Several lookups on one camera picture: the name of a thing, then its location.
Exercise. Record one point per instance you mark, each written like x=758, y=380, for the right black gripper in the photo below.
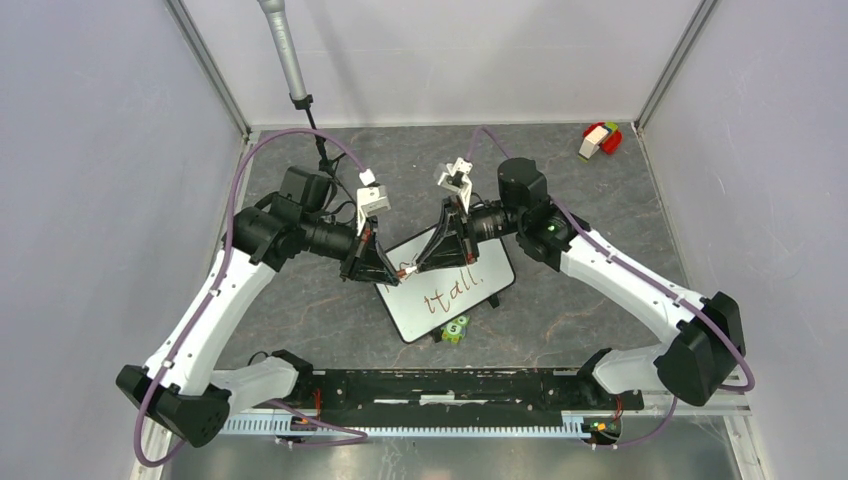
x=448, y=245

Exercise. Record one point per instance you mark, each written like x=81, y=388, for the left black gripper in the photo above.
x=369, y=262

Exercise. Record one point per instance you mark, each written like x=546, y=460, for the white marker brown cap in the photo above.
x=407, y=271

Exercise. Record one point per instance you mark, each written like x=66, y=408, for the white whiteboard black frame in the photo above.
x=425, y=301

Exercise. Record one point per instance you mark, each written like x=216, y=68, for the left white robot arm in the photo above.
x=179, y=387

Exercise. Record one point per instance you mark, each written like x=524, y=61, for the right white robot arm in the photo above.
x=701, y=347

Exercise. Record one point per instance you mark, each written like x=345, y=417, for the green owl number block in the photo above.
x=455, y=330

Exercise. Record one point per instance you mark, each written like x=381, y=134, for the red and white toy blocks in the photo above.
x=602, y=136

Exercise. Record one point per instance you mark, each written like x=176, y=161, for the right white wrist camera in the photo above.
x=455, y=178

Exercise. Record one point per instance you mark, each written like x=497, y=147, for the slotted cable duct rail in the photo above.
x=279, y=423

